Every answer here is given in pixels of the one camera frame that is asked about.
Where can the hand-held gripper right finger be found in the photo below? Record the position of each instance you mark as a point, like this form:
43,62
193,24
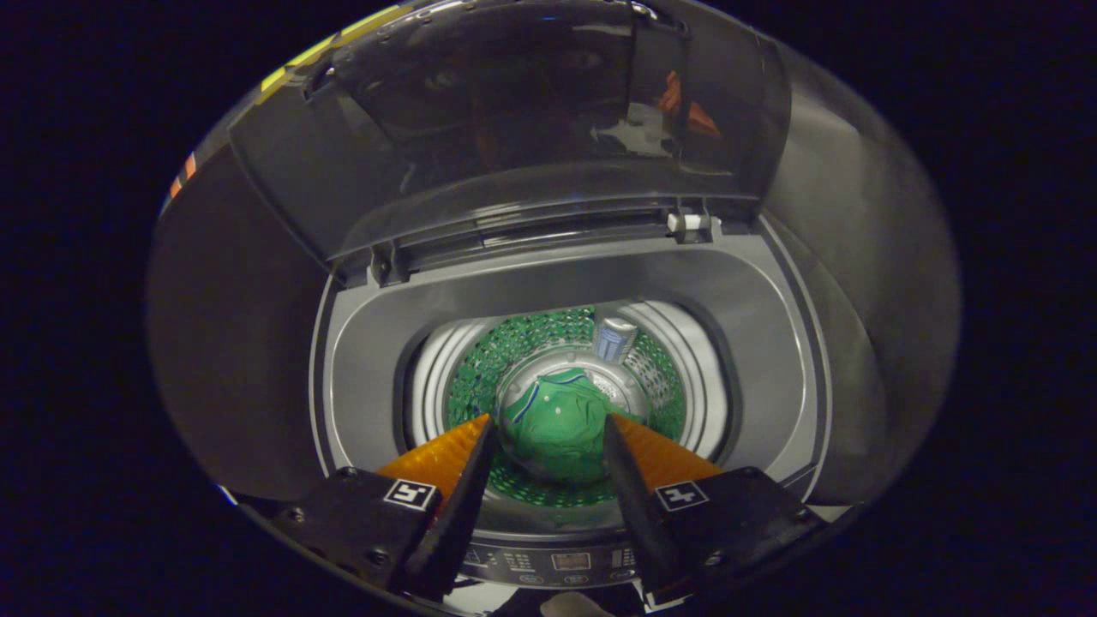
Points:
638,514

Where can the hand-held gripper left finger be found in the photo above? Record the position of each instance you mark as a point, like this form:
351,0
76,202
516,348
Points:
454,523

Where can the green polo shirt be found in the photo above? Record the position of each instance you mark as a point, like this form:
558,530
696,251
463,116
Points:
557,428

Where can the grey washing machine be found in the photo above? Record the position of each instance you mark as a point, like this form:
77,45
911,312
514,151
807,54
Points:
368,360

